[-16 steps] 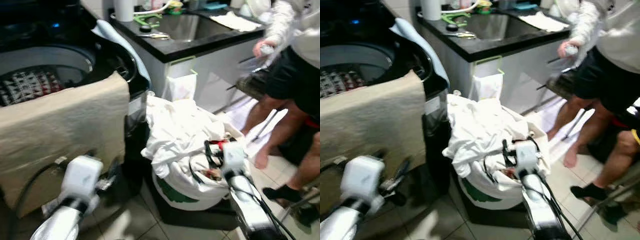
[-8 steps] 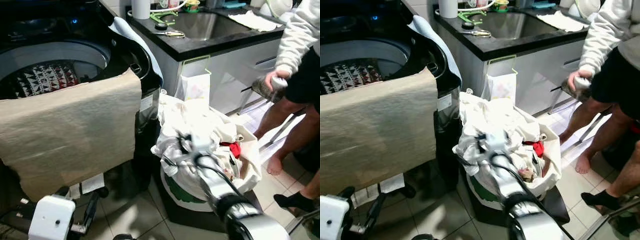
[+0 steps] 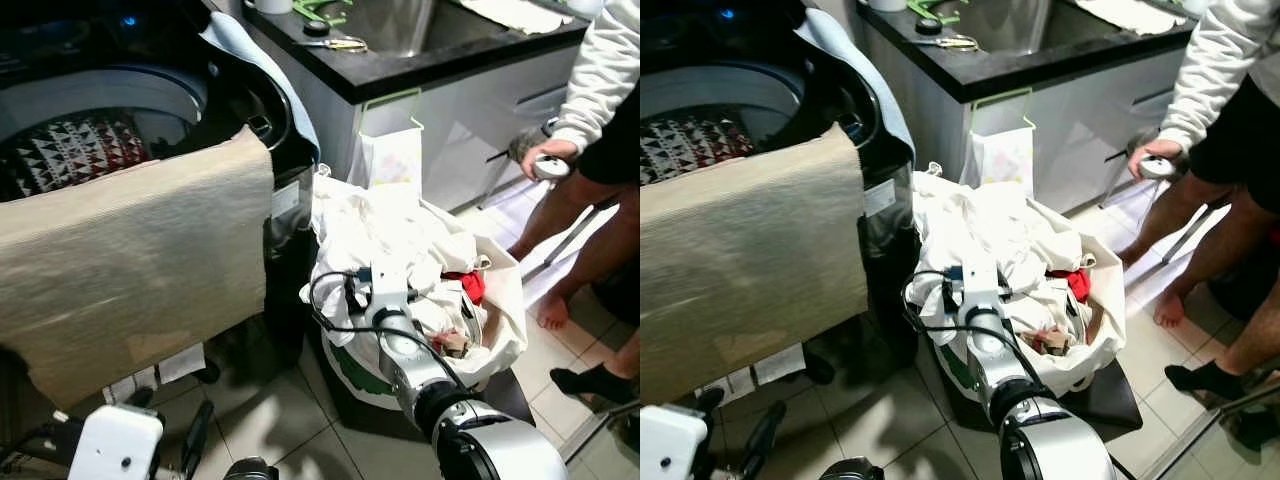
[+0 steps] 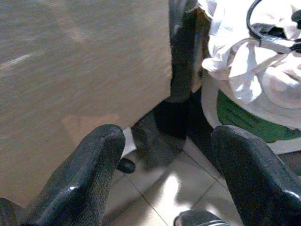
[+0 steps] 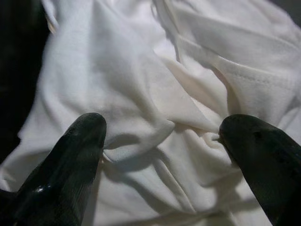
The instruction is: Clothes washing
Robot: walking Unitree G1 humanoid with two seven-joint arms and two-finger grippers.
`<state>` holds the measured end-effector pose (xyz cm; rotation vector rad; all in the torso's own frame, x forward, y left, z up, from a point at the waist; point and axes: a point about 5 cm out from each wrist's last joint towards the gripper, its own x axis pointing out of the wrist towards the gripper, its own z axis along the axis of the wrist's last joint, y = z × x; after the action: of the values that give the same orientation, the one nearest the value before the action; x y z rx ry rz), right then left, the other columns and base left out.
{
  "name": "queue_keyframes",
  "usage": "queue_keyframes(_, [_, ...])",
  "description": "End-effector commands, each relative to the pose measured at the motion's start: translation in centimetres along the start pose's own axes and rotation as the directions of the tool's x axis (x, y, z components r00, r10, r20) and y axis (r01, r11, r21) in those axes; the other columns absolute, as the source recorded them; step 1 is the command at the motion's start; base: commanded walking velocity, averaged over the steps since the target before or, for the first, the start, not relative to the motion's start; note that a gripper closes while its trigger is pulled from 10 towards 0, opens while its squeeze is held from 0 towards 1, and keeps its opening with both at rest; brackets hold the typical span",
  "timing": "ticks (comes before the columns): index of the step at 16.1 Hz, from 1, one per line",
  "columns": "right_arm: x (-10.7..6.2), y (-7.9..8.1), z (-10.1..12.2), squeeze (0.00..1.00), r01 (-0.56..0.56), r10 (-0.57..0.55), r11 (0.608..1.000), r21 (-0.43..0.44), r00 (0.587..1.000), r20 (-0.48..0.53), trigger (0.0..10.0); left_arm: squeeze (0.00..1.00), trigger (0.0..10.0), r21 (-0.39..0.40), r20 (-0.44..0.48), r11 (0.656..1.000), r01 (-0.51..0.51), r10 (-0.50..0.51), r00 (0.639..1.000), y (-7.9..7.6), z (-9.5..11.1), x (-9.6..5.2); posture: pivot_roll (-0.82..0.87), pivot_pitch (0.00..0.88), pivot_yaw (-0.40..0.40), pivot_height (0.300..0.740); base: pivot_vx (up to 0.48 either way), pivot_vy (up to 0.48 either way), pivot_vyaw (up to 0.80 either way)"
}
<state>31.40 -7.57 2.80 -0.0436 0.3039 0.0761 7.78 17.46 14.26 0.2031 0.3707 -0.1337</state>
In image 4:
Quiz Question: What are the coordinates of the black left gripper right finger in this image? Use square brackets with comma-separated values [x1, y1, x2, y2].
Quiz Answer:
[211, 124, 301, 226]

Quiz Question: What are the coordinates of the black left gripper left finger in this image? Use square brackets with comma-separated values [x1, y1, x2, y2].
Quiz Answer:
[21, 123, 127, 226]

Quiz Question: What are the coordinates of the white garment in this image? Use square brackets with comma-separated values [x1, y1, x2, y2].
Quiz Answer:
[197, 0, 301, 110]

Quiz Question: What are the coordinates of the black top-load washing machine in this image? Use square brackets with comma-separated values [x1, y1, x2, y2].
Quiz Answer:
[130, 0, 214, 153]

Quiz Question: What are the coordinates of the white green laundry bag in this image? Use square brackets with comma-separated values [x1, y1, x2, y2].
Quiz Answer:
[200, 70, 301, 155]

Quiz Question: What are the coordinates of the beige woven towel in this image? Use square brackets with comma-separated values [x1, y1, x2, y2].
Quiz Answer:
[0, 0, 173, 208]

